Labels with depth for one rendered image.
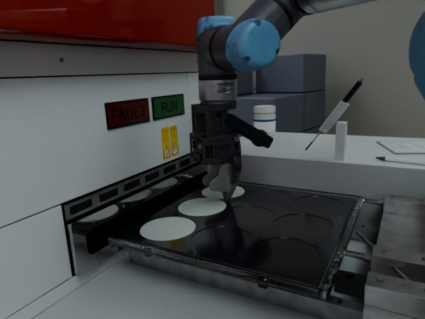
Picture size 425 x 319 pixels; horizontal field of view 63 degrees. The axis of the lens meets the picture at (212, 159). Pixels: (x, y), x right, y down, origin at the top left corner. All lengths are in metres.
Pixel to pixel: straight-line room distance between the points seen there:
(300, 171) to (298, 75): 1.91
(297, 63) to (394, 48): 0.80
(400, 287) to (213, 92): 0.42
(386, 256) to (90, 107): 0.51
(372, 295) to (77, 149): 0.48
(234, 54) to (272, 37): 0.06
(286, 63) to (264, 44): 2.21
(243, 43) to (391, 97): 2.66
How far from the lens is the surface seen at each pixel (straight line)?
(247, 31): 0.54
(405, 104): 3.13
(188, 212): 0.70
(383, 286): 0.49
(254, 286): 0.58
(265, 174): 0.87
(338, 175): 0.82
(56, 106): 0.59
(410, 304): 0.49
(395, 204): 0.78
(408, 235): 0.71
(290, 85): 2.74
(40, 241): 0.60
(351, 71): 3.21
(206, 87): 0.66
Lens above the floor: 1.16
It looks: 14 degrees down
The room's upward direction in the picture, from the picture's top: 2 degrees counter-clockwise
